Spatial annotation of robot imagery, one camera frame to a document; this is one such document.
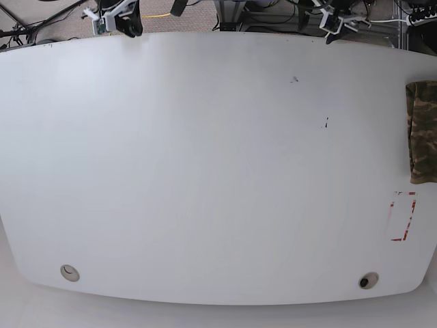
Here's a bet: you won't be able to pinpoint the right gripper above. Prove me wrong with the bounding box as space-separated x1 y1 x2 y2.
83 0 143 37

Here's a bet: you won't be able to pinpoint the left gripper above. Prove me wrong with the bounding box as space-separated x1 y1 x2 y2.
298 1 372 44

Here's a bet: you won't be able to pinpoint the camouflage T-shirt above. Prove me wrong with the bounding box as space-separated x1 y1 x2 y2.
406 81 437 185

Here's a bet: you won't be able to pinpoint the white power strip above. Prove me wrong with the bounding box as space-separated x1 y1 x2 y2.
406 10 436 27

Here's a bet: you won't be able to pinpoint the black tripod legs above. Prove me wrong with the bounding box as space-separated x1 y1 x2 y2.
1 1 87 52

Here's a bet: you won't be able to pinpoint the red tape rectangle marking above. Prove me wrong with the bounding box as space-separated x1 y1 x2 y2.
386 191 417 242

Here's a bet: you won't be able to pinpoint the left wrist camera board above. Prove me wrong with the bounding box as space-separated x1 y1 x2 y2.
320 14 343 35

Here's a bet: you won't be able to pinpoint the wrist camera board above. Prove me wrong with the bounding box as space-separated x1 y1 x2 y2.
320 14 343 35
92 18 107 36

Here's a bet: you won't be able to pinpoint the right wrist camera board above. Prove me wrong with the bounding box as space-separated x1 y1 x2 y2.
92 18 107 36

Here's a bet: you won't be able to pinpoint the aluminium frame stand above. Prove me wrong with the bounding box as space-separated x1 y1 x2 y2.
212 1 298 31

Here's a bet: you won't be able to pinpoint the left table cable grommet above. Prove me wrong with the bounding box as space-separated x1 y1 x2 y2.
60 264 80 282

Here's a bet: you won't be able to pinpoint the table cable grommet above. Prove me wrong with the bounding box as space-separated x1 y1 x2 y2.
358 272 379 290
60 264 80 282

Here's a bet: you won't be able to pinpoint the right table cable grommet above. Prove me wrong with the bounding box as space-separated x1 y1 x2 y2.
358 272 379 290

